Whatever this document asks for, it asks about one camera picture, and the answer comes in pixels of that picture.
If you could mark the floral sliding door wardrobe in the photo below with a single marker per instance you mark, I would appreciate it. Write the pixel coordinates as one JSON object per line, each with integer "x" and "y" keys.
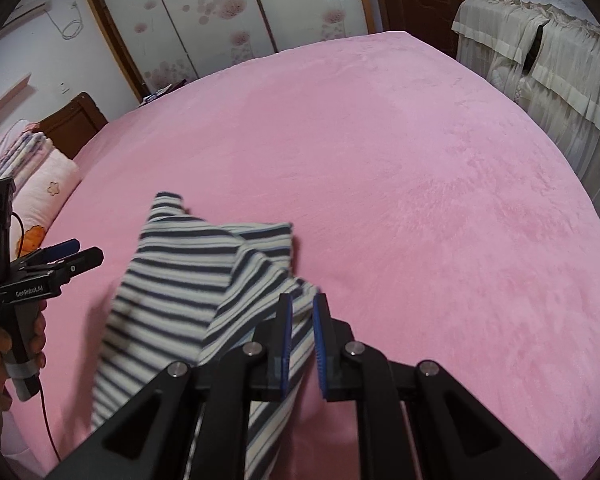
{"x": 220, "y": 20}

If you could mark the white wall socket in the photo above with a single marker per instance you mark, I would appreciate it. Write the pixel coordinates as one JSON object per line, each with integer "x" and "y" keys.
{"x": 65, "y": 89}

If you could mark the pink cartoon print pillow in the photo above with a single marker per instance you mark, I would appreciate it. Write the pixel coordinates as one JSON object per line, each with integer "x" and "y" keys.
{"x": 55, "y": 180}

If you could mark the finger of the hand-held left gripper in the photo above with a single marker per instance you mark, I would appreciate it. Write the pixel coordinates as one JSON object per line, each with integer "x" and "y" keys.
{"x": 62, "y": 248}
{"x": 85, "y": 260}

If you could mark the white air conditioner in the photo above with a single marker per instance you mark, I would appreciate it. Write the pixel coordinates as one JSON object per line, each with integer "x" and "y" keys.
{"x": 27, "y": 7}

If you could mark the black white striped shirt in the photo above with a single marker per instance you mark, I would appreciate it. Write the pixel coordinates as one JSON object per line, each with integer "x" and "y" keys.
{"x": 180, "y": 280}

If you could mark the folded striped quilt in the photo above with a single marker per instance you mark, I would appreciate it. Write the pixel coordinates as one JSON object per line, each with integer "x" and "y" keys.
{"x": 20, "y": 155}

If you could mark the dark nightstand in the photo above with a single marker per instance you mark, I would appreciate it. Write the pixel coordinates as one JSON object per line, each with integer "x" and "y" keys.
{"x": 160, "y": 92}

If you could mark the pink plush bed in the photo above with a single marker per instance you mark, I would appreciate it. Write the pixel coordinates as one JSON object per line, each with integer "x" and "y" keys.
{"x": 405, "y": 185}

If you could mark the light wooden wall shelf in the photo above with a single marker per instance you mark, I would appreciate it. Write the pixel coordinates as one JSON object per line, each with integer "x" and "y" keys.
{"x": 5, "y": 105}

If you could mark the dark wooden headboard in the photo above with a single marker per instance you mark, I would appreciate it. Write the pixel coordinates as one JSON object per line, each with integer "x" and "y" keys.
{"x": 75, "y": 122}

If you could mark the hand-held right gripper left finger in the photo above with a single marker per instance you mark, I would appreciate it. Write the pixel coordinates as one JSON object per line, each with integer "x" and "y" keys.
{"x": 286, "y": 345}

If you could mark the brown wooden door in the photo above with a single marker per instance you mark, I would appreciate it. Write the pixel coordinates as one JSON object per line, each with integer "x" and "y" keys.
{"x": 420, "y": 5}

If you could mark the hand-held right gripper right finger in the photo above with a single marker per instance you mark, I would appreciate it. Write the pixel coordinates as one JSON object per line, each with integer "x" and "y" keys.
{"x": 320, "y": 345}

